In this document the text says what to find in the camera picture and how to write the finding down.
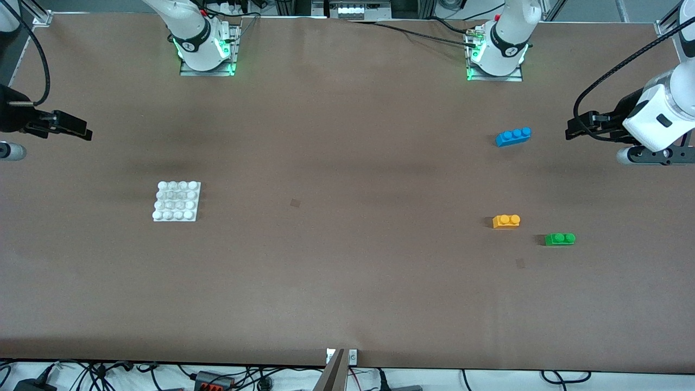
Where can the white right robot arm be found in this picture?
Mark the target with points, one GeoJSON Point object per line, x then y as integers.
{"type": "Point", "coordinates": [195, 38]}

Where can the black power adapter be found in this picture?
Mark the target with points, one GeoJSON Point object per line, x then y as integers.
{"type": "Point", "coordinates": [33, 385]}

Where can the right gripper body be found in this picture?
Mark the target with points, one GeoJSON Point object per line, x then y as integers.
{"type": "Point", "coordinates": [12, 117]}

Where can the yellow two-stud block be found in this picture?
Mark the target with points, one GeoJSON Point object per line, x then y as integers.
{"type": "Point", "coordinates": [506, 221]}

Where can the black box red connectors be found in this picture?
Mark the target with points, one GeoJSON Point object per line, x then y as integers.
{"type": "Point", "coordinates": [214, 381]}

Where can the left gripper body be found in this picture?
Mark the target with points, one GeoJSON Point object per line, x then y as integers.
{"type": "Point", "coordinates": [623, 113]}

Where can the white power strip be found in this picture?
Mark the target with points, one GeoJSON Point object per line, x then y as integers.
{"type": "Point", "coordinates": [358, 10]}

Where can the green two-stud block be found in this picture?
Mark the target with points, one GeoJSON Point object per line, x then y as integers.
{"type": "Point", "coordinates": [559, 239]}

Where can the blue three-stud block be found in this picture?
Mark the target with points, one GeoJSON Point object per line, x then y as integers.
{"type": "Point", "coordinates": [513, 137]}

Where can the small metal edge bracket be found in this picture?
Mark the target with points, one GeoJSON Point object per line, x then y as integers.
{"type": "Point", "coordinates": [353, 357]}

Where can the white studded base plate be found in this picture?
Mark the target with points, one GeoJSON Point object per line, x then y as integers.
{"type": "Point", "coordinates": [176, 202]}

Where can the metal table corner bracket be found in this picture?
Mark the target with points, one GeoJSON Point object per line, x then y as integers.
{"type": "Point", "coordinates": [43, 18]}
{"type": "Point", "coordinates": [665, 28]}

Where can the grey slanted post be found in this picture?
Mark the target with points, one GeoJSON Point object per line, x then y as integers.
{"type": "Point", "coordinates": [332, 374]}

